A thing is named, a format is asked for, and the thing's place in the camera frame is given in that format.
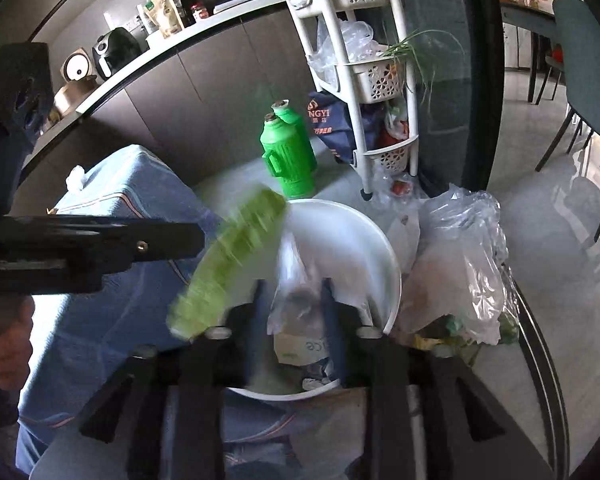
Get black air fryer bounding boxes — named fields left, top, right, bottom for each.
left=92, top=27, right=142, bottom=78

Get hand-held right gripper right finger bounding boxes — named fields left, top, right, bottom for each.
left=320, top=280, right=506, bottom=480

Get white round bin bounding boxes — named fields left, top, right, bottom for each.
left=225, top=199, right=402, bottom=401

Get dark blue printed bag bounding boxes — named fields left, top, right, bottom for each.
left=307, top=91, right=371, bottom=165

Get blue plaid tablecloth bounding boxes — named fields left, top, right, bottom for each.
left=19, top=145, right=291, bottom=433

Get kitchen counter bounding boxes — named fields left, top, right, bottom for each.
left=22, top=0, right=301, bottom=171

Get black glass door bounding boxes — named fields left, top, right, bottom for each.
left=390, top=0, right=506, bottom=196

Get dark dining table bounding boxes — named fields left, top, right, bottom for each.
left=500, top=0, right=571, bottom=106

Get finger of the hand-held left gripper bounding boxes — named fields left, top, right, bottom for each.
left=100, top=220, right=206, bottom=291

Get green thermos flask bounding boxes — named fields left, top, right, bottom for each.
left=260, top=112, right=318, bottom=200
left=272, top=101, right=311, bottom=128

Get person's left hand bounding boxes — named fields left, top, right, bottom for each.
left=0, top=296, right=35, bottom=392

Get clear plastic wrapper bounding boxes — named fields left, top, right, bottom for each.
left=267, top=230, right=331, bottom=336

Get teal dining chair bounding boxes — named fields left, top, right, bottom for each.
left=535, top=0, right=600, bottom=261

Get green onions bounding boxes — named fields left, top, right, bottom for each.
left=380, top=29, right=466, bottom=111

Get brown snack pouch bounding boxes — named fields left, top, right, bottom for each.
left=147, top=0, right=186, bottom=38

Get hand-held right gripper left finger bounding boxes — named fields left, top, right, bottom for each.
left=80, top=280, right=277, bottom=480

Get clear plastic bags bundle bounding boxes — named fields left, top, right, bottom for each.
left=307, top=17, right=386, bottom=88

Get clear plastic bag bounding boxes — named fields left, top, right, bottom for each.
left=385, top=185, right=521, bottom=348

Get green snack wrapper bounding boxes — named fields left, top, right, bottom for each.
left=166, top=187, right=288, bottom=338

